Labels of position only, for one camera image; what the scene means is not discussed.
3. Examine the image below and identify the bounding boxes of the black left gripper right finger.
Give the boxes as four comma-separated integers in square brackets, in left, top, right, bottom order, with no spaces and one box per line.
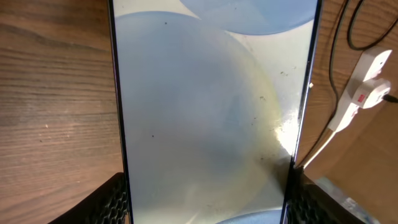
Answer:
[285,167,367,224]

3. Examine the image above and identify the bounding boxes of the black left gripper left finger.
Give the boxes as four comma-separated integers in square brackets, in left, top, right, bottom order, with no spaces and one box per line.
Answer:
[49,172,128,224]

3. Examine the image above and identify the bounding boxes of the black USB charging cable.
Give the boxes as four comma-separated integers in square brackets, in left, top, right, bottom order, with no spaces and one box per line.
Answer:
[295,0,398,166]

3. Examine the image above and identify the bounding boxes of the Samsung Galaxy smartphone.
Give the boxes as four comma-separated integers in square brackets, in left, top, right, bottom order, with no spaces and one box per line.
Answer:
[108,0,322,224]

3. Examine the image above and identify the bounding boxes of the white charger plug adapter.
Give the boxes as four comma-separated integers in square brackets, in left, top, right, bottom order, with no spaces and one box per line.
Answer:
[353,78,391,109]

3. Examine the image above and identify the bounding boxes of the white power strip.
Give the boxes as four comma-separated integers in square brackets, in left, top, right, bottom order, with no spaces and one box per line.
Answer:
[328,47,392,133]

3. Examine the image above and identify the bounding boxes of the white power strip cord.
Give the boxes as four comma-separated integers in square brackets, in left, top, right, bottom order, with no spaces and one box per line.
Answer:
[303,130,337,169]

